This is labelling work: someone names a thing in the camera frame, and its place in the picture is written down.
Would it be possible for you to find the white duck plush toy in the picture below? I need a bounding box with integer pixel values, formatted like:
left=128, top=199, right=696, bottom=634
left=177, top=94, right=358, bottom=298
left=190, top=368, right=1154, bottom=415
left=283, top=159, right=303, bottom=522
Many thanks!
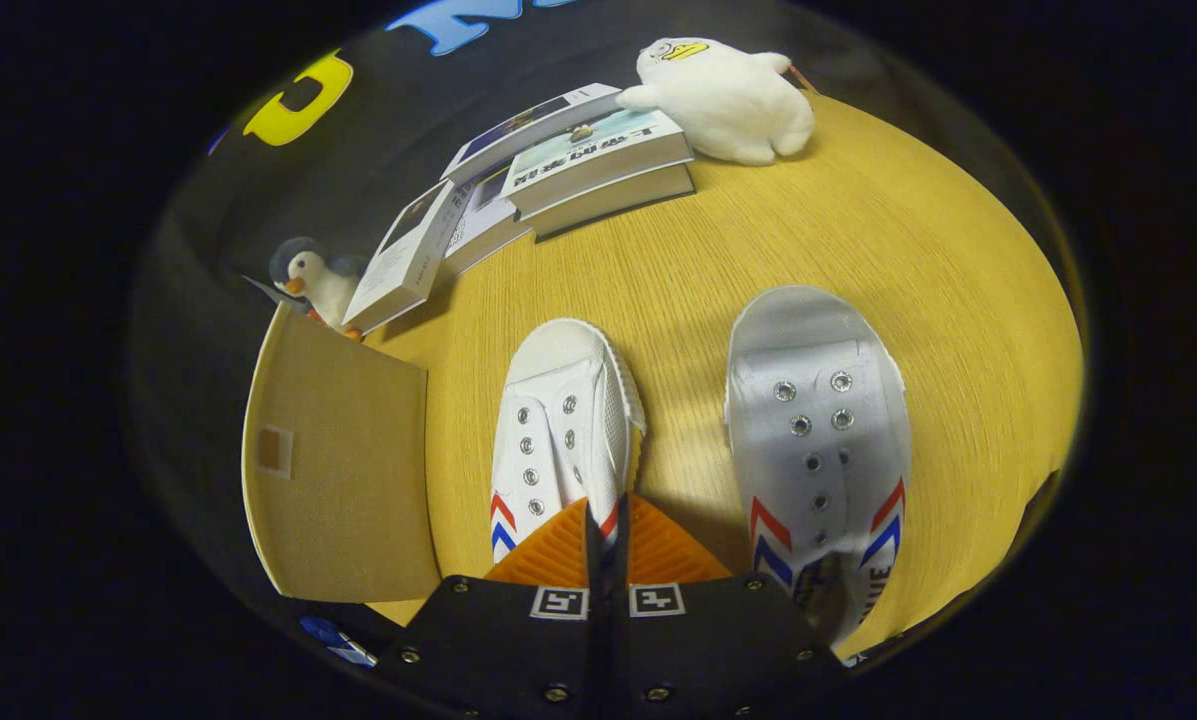
left=616, top=38, right=817, bottom=167

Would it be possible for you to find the white book portrait cover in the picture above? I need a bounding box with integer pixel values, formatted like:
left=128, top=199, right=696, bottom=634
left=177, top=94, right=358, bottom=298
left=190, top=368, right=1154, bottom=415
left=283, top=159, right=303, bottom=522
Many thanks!
left=343, top=180, right=475, bottom=336

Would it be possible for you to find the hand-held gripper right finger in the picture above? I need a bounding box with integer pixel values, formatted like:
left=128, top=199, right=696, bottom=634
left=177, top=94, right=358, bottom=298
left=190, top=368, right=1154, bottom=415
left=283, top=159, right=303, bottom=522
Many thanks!
left=613, top=495, right=846, bottom=720

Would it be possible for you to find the white book dark blue picture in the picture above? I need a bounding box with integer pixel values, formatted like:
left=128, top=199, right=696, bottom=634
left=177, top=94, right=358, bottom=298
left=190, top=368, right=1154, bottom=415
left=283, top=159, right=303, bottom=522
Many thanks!
left=441, top=83, right=625, bottom=187

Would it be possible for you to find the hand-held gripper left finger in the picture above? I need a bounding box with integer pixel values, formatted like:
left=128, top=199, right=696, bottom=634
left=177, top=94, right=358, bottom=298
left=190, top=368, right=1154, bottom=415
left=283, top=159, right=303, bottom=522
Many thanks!
left=376, top=498, right=609, bottom=720

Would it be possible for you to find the white striped canvas shoe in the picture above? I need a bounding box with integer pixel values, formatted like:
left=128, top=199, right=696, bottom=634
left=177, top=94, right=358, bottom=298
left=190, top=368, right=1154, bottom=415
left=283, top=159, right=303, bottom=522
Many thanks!
left=723, top=285, right=912, bottom=653
left=488, top=318, right=649, bottom=583

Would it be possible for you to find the teal cover book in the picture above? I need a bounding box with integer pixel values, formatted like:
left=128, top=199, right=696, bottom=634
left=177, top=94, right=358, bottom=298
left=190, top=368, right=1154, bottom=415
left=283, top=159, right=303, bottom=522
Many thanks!
left=503, top=108, right=695, bottom=217

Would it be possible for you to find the white book grey text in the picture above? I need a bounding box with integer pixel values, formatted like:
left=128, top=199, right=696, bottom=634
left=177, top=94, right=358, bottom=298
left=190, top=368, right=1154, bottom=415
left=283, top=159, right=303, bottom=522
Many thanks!
left=443, top=160, right=535, bottom=280

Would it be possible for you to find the beige fabric storage box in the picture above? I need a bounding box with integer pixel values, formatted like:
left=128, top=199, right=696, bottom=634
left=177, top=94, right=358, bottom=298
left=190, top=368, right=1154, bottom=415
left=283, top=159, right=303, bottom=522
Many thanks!
left=241, top=305, right=443, bottom=604

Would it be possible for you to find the thick grey book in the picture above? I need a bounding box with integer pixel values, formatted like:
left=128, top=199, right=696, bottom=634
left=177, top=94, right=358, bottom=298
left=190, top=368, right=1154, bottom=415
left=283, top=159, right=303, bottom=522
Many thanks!
left=533, top=165, right=698, bottom=242

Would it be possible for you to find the grey penguin plush toy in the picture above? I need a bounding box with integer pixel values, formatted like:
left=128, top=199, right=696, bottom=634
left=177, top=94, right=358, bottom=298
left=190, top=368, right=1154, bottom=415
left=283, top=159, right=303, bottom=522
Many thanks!
left=268, top=237, right=370, bottom=343

